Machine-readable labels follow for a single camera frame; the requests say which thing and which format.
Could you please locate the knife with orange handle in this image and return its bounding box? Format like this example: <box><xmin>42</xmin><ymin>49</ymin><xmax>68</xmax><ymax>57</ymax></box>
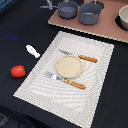
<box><xmin>58</xmin><ymin>49</ymin><xmax>98</xmax><ymax>63</ymax></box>

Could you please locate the white toy fish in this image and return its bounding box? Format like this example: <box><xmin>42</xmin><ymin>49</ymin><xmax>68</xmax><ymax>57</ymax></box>
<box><xmin>26</xmin><ymin>45</ymin><xmax>40</xmax><ymax>58</ymax></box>

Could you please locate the fork with orange handle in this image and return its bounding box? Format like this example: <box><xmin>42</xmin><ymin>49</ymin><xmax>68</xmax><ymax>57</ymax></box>
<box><xmin>45</xmin><ymin>72</ymin><xmax>86</xmax><ymax>89</ymax></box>

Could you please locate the beige woven placemat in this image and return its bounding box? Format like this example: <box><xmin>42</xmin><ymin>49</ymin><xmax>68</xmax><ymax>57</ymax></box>
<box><xmin>14</xmin><ymin>31</ymin><xmax>114</xmax><ymax>128</ymax></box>

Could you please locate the dark grey cooking pot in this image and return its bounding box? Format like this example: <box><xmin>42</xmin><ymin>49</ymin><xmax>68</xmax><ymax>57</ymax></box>
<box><xmin>79</xmin><ymin>3</ymin><xmax>101</xmax><ymax>25</ymax></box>

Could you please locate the pink stove board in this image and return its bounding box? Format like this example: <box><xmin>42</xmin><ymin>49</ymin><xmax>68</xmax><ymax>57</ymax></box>
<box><xmin>48</xmin><ymin>0</ymin><xmax>128</xmax><ymax>43</ymax></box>

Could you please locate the grey pan with handle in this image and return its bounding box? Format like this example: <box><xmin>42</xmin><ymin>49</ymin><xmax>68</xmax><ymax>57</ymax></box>
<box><xmin>40</xmin><ymin>0</ymin><xmax>79</xmax><ymax>20</ymax></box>

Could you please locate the round beige plate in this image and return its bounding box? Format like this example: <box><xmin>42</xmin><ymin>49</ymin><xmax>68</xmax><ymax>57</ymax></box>
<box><xmin>56</xmin><ymin>55</ymin><xmax>83</xmax><ymax>78</ymax></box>

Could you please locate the red toy tomato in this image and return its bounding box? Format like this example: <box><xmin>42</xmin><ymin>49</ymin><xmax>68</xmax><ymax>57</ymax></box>
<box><xmin>11</xmin><ymin>65</ymin><xmax>26</xmax><ymax>78</ymax></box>

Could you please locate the beige bowl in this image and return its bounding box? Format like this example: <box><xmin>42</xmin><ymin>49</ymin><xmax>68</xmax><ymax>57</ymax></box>
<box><xmin>119</xmin><ymin>5</ymin><xmax>128</xmax><ymax>30</ymax></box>

